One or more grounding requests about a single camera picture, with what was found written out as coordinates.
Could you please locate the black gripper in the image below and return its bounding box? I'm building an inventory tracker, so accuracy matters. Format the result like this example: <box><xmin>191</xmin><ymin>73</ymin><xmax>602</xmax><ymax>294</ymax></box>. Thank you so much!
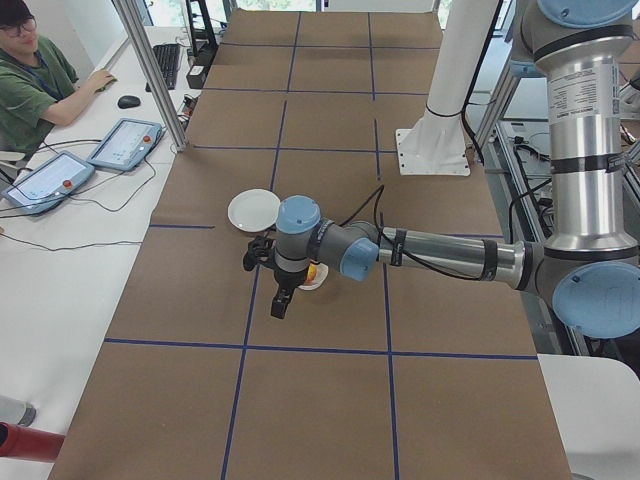
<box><xmin>270</xmin><ymin>259</ymin><xmax>310</xmax><ymax>318</ymax></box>

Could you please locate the black keyboard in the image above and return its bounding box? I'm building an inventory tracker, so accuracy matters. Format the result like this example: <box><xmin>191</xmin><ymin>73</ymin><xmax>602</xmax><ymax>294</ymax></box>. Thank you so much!
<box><xmin>152</xmin><ymin>43</ymin><xmax>181</xmax><ymax>90</ymax></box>

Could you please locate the brown paper table cover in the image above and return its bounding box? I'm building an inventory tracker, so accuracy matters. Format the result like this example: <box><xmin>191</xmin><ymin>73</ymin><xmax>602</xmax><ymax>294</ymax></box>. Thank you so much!
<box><xmin>51</xmin><ymin>11</ymin><xmax>570</xmax><ymax>479</ymax></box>

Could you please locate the person in green shirt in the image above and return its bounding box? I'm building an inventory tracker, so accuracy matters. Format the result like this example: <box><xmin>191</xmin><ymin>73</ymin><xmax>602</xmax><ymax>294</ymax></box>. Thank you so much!
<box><xmin>1</xmin><ymin>1</ymin><xmax>116</xmax><ymax>158</ymax></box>

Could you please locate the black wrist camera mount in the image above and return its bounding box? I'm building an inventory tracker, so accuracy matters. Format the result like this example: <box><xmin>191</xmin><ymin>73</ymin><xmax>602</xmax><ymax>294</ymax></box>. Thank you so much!
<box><xmin>243</xmin><ymin>236</ymin><xmax>275</xmax><ymax>272</ymax></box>

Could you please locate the black computer mouse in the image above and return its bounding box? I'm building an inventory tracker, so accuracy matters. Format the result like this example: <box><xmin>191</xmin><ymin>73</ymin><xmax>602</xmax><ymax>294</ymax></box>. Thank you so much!
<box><xmin>117</xmin><ymin>95</ymin><xmax>141</xmax><ymax>109</ymax></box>

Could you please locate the near blue teach pendant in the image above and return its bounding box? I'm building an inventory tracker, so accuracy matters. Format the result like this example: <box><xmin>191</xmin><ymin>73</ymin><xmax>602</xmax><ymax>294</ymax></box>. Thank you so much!
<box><xmin>1</xmin><ymin>151</ymin><xmax>95</xmax><ymax>215</ymax></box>

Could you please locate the blue teach pendant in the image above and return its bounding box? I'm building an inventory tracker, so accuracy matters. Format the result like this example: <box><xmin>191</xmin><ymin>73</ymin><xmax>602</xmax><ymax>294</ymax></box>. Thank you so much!
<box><xmin>86</xmin><ymin>118</ymin><xmax>163</xmax><ymax>172</ymax></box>
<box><xmin>1</xmin><ymin>151</ymin><xmax>95</xmax><ymax>215</ymax></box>

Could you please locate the red bottle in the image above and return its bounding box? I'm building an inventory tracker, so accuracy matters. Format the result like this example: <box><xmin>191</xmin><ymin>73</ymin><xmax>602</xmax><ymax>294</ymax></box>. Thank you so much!
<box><xmin>1</xmin><ymin>422</ymin><xmax>65</xmax><ymax>463</ymax></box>

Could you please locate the red yellow apple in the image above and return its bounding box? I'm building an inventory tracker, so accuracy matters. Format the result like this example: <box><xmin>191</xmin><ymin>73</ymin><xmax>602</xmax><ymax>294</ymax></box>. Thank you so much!
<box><xmin>306</xmin><ymin>263</ymin><xmax>317</xmax><ymax>283</ymax></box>

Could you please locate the black computer box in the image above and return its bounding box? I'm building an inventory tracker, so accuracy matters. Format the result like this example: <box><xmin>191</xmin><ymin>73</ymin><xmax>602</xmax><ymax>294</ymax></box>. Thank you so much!
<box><xmin>186</xmin><ymin>65</ymin><xmax>208</xmax><ymax>90</ymax></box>

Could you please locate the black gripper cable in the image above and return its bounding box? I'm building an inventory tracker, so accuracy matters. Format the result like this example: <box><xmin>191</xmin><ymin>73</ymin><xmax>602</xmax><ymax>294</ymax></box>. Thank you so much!
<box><xmin>339</xmin><ymin>184</ymin><xmax>489</xmax><ymax>281</ymax></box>

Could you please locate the white plate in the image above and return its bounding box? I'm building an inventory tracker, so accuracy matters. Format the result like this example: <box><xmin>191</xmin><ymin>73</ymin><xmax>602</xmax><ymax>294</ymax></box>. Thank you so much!
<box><xmin>227</xmin><ymin>189</ymin><xmax>281</xmax><ymax>233</ymax></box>

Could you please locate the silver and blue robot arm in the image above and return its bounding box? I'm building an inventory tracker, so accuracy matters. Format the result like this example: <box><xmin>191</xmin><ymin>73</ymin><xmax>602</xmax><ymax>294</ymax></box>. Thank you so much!
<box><xmin>269</xmin><ymin>1</ymin><xmax>639</xmax><ymax>339</ymax></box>

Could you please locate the far blue teach pendant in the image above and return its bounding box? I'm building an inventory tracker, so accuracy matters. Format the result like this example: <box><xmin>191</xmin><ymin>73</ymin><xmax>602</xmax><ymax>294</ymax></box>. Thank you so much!
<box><xmin>86</xmin><ymin>118</ymin><xmax>163</xmax><ymax>172</ymax></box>

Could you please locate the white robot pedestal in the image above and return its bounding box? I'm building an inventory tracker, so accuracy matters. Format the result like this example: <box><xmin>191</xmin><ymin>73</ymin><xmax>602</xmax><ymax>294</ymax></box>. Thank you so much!
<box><xmin>396</xmin><ymin>0</ymin><xmax>500</xmax><ymax>176</ymax></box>

